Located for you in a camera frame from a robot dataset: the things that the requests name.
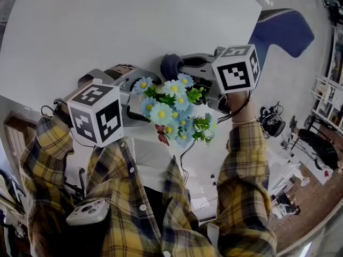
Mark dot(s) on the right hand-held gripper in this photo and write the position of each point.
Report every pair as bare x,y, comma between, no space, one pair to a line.
233,76

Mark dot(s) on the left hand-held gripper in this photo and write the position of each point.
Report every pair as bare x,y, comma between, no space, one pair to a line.
107,122

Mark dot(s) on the blue artificial flower pot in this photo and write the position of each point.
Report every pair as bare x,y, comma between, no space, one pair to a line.
160,114

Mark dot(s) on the dark blue cloth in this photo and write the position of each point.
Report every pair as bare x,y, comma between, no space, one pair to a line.
171,66

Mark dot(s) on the person's left forearm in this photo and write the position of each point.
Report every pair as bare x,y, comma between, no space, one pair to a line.
48,149

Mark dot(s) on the person's right forearm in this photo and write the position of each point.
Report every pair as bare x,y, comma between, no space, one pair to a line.
244,149

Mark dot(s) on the blue chair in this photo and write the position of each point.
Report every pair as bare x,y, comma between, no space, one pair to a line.
286,28

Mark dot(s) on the black headset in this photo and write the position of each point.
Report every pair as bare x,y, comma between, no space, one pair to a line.
273,123

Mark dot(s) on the yellow plaid shirt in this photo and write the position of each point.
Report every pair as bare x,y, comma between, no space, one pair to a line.
120,197

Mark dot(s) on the brown wooden cabinet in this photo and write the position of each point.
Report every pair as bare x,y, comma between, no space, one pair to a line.
16,132

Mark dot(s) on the white smartphone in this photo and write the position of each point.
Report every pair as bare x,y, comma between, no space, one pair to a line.
85,214

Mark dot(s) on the white cart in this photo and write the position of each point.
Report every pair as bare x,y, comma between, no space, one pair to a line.
284,175

